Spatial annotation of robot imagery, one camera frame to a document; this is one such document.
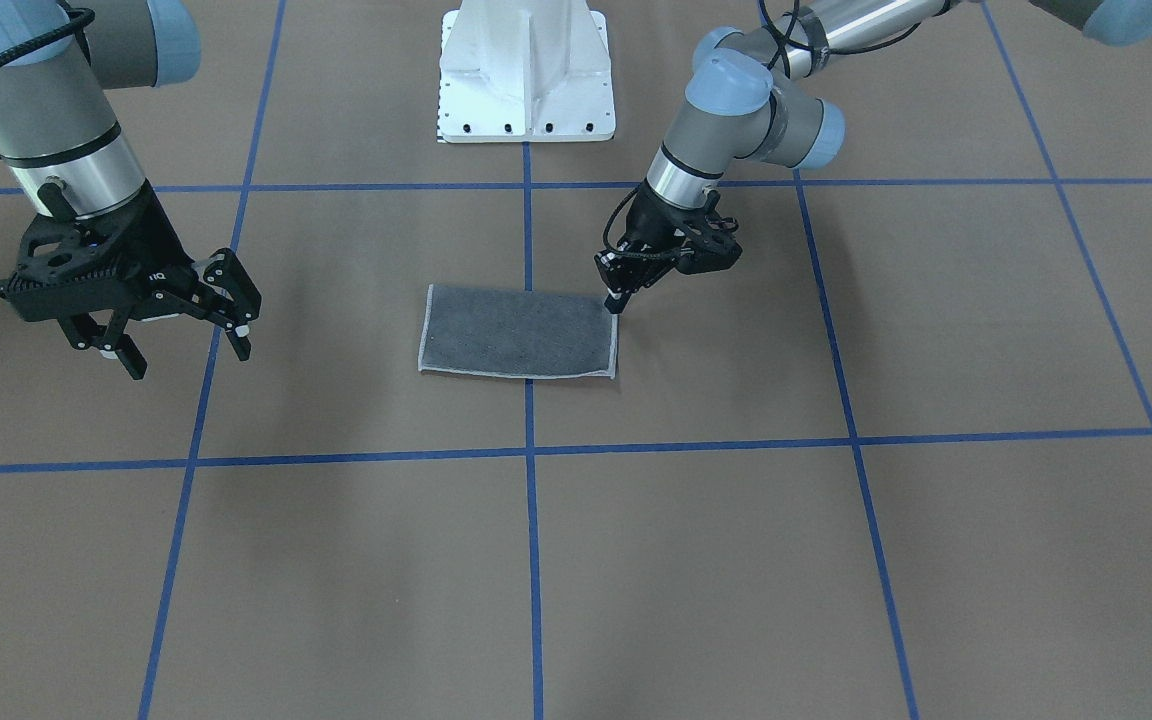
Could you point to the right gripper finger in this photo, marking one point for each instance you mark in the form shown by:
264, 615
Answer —
225, 295
83, 332

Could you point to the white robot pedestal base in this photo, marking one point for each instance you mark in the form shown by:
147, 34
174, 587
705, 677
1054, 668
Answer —
525, 71

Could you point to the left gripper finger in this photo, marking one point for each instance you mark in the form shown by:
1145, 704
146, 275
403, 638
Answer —
623, 277
658, 267

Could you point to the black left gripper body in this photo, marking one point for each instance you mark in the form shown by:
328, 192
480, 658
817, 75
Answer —
708, 247

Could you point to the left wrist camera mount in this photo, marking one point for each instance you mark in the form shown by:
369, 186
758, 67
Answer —
708, 245

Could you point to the pink grey-backed towel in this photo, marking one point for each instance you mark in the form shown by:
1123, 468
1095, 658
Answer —
517, 334

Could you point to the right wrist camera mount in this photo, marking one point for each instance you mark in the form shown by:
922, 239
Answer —
66, 269

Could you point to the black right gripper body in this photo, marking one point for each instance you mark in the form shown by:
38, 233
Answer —
158, 253

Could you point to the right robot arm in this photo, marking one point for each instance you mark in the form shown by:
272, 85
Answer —
59, 135

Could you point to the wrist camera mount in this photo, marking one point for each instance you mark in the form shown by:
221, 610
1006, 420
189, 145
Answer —
66, 269
708, 245

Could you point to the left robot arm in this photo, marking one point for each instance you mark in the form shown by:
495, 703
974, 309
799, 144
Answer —
742, 103

